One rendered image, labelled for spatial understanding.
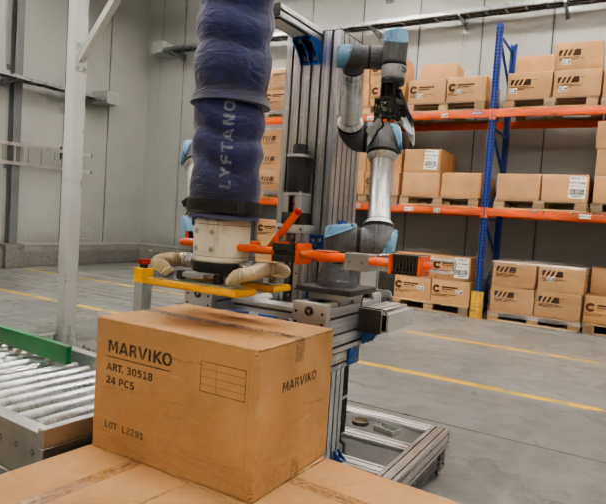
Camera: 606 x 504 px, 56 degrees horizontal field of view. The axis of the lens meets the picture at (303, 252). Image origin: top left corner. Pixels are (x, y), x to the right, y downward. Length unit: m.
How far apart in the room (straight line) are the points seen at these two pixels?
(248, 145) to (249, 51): 0.26
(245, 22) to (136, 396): 1.11
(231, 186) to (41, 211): 10.94
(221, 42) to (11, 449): 1.39
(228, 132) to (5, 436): 1.18
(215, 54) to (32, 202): 10.82
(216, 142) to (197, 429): 0.79
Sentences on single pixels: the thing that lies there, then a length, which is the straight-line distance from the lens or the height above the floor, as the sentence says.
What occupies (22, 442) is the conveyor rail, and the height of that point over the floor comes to 0.54.
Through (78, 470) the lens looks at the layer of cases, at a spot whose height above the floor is 0.54.
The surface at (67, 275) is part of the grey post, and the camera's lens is 5.25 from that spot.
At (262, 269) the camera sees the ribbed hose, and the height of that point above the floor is 1.13.
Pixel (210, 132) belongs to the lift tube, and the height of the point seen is 1.51.
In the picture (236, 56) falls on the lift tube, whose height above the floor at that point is 1.72.
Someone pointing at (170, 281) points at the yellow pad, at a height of 1.07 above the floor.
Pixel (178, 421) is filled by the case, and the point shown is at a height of 0.70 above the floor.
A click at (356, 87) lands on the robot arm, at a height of 1.73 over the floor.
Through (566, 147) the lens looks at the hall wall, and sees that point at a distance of 9.93.
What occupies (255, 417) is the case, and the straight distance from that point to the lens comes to 1.51.
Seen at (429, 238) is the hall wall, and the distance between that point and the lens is 10.28.
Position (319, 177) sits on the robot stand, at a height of 1.45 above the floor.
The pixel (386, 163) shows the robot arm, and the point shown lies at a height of 1.50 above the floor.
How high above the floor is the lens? 1.28
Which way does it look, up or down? 3 degrees down
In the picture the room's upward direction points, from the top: 4 degrees clockwise
